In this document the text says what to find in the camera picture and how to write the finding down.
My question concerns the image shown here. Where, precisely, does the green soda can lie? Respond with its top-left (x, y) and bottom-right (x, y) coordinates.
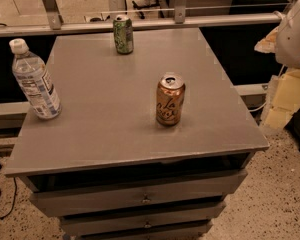
top-left (113, 15), bottom-right (134, 54)

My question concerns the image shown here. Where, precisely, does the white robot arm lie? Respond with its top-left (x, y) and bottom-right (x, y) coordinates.
top-left (275, 0), bottom-right (300, 69)

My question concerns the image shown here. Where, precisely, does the orange LaCroix can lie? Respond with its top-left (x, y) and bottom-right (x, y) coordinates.
top-left (156, 73), bottom-right (186, 126)

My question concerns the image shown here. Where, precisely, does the grey drawer cabinet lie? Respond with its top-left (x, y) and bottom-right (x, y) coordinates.
top-left (4, 27), bottom-right (270, 240)

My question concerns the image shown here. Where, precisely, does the middle cabinet drawer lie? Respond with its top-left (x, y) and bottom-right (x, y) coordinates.
top-left (61, 201), bottom-right (225, 236)

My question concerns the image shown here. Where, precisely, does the cabinet drawer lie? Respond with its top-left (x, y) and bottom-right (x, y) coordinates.
top-left (61, 201), bottom-right (225, 236)
top-left (75, 219), bottom-right (214, 240)
top-left (30, 169), bottom-right (247, 217)

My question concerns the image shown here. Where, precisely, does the clear plastic water bottle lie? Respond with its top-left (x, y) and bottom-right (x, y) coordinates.
top-left (9, 38), bottom-right (61, 120)

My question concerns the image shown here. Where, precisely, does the top cabinet drawer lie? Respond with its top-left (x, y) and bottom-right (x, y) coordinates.
top-left (30, 169), bottom-right (247, 217)

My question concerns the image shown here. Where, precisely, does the grey metal railing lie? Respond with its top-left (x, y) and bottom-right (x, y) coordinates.
top-left (0, 11), bottom-right (283, 37)

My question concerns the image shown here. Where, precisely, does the bottom cabinet drawer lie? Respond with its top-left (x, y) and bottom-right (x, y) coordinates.
top-left (75, 219), bottom-right (214, 240)

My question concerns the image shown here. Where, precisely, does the white cable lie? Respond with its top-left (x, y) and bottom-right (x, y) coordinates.
top-left (248, 63), bottom-right (286, 114)

